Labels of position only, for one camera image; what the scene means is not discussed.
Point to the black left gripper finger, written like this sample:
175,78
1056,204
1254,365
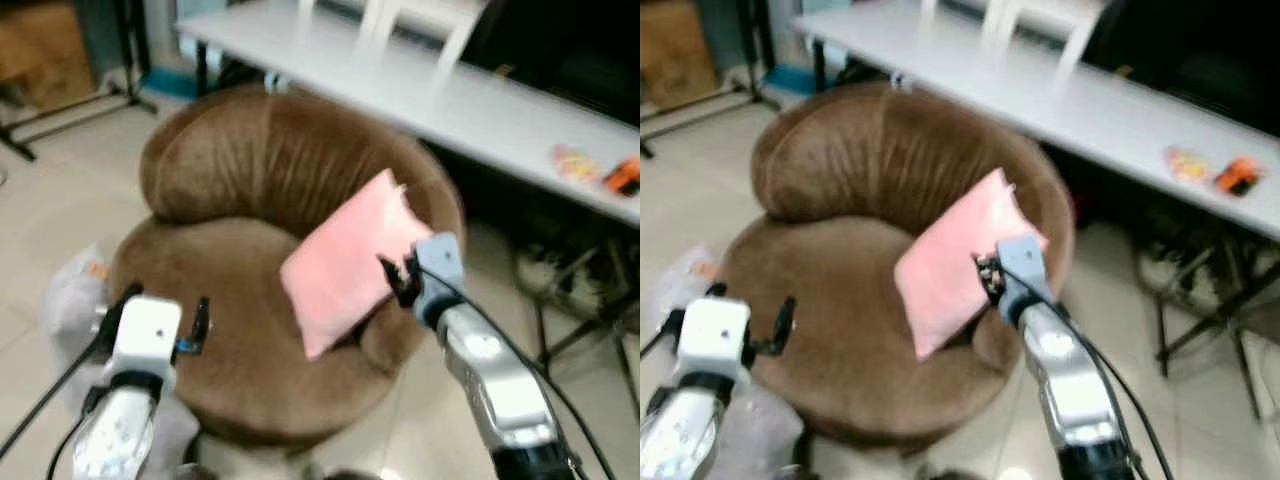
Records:
672,320
118,312
783,322
200,325

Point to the pink square pillow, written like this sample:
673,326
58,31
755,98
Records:
340,265
950,265

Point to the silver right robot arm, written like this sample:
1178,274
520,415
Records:
1070,385
500,385

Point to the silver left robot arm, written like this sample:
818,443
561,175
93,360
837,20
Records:
115,435
680,435

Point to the brown round velvet sofa chair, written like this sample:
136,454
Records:
230,350
840,350

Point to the black metal floor rack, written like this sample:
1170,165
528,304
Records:
128,60
748,55

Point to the clear plastic bag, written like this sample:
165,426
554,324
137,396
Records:
690,270
75,290

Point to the black metal table legs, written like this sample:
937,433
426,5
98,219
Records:
1225,310
585,300

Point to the orange and black tool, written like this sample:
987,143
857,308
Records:
623,176
1238,176

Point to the yellow and red snack packet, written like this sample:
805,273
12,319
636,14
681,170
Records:
575,165
1188,164

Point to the long white table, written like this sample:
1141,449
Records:
440,100
1060,95

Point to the white chair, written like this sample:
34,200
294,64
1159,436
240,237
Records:
1075,40

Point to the brown cardboard box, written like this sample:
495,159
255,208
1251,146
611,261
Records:
675,50
45,50

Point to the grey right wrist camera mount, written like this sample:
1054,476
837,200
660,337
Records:
1022,265
441,262

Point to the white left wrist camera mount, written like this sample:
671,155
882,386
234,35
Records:
715,335
148,335

